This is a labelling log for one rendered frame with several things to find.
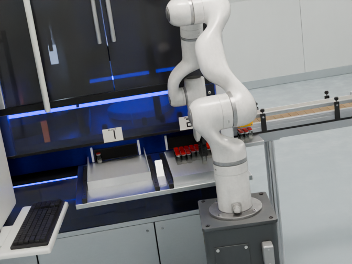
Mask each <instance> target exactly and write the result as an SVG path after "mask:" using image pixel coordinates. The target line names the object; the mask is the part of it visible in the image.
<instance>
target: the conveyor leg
mask: <svg viewBox="0 0 352 264"><path fill-rule="evenodd" d="M279 139H280V138H277V139H270V140H264V143H265V144H264V150H265V160H266V171H267V181H268V191H269V200H270V203H271V205H272V207H273V209H274V212H275V214H276V216H277V218H278V222H276V226H277V237H278V247H279V258H280V264H285V254H284V243H283V232H282V221H281V210H280V199H279V188H278V177H277V166H276V155H275V148H274V140H279Z"/></svg>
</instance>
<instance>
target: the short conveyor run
mask: <svg viewBox="0 0 352 264"><path fill-rule="evenodd" d="M328 93H329V91H325V92H324V94H326V96H324V99H323V100H317V101H310V102H304V103H297V104H291V105H285V106H278V107H272V108H266V109H264V108H261V109H259V108H258V107H257V115H256V118H255V119H254V120H253V125H252V126H247V127H251V128H252V132H253V135H256V134H258V135H259V136H260V137H261V138H262V139H263V140H270V139H277V138H283V137H289V136H295V135H301V134H308V133H314V132H318V131H324V130H330V129H336V128H343V127H349V126H352V95H346V96H340V97H338V96H336V97H334V98H329V95H328ZM247 127H241V128H238V127H233V132H234V138H237V137H238V135H237V132H238V131H237V129H242V128H246V129H247Z"/></svg>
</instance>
